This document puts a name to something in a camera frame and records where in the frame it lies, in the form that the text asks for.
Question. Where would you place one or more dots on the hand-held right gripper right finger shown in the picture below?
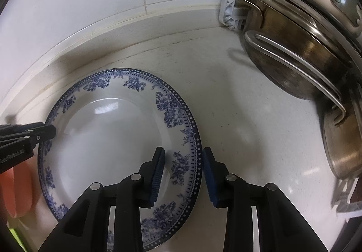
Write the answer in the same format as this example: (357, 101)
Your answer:
(212, 178)

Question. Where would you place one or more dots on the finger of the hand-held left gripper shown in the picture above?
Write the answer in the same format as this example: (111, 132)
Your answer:
(42, 131)

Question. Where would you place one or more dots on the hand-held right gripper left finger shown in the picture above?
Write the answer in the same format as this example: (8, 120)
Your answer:
(158, 178)

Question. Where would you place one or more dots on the pink bowl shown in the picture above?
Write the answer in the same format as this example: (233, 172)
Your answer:
(19, 189)

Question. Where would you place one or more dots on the blue floral rimmed plate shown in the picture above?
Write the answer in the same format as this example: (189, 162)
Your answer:
(107, 133)

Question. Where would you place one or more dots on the small steel pot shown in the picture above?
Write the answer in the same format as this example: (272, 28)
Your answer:
(345, 150)

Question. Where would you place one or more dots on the large steel pot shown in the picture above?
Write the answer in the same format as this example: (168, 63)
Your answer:
(297, 56)

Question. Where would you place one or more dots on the white pot rack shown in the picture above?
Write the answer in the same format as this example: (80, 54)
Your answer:
(233, 15)

